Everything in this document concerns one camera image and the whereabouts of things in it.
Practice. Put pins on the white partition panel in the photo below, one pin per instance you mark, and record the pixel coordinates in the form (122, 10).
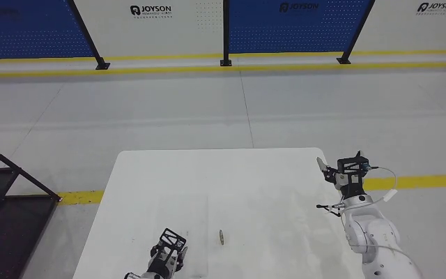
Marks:
(153, 31)
(404, 31)

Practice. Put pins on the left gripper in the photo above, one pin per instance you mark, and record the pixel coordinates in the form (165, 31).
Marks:
(161, 264)

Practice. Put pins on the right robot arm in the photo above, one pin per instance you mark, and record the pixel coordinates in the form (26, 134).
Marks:
(374, 240)

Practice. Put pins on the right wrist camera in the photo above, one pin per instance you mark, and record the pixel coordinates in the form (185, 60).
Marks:
(352, 164)

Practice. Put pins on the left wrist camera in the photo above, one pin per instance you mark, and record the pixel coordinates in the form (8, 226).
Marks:
(172, 239)

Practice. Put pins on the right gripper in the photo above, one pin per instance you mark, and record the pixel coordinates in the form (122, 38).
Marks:
(351, 190)

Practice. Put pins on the small metal key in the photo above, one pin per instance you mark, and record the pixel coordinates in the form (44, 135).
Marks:
(221, 237)

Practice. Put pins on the black partition post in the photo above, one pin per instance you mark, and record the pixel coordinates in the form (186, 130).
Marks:
(87, 35)
(355, 35)
(225, 31)

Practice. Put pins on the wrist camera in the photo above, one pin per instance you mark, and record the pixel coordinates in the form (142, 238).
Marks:
(172, 239)
(352, 164)

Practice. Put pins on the blue perforated partition panel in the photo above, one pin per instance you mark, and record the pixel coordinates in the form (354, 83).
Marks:
(38, 29)
(296, 29)

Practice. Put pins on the dark metal rack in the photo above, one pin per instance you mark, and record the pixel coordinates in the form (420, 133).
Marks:
(21, 223)

